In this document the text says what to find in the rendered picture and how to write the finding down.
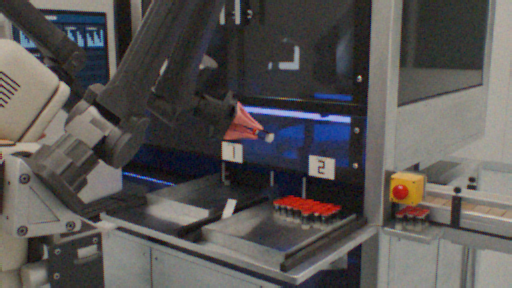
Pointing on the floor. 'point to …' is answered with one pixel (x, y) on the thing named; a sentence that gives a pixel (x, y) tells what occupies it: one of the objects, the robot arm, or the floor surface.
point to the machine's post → (380, 137)
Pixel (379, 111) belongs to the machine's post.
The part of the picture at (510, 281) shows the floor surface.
